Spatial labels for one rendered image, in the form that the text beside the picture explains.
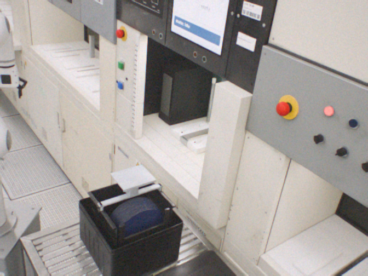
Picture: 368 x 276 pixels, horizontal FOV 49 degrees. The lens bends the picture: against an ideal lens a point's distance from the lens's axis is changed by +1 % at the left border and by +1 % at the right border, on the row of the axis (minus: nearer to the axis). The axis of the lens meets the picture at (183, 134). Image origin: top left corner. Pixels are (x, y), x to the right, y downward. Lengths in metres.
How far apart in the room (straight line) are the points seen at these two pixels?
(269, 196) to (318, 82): 0.41
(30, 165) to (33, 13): 1.14
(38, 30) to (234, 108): 2.23
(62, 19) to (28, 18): 0.24
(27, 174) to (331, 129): 2.55
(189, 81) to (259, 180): 0.89
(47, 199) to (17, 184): 0.28
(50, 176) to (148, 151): 1.46
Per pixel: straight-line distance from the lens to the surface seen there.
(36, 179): 3.18
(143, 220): 1.39
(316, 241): 1.58
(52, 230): 1.64
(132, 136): 1.97
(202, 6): 1.38
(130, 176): 1.34
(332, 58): 1.07
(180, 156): 1.85
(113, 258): 1.33
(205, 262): 1.40
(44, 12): 3.22
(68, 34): 3.32
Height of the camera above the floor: 1.88
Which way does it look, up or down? 30 degrees down
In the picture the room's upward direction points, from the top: 7 degrees clockwise
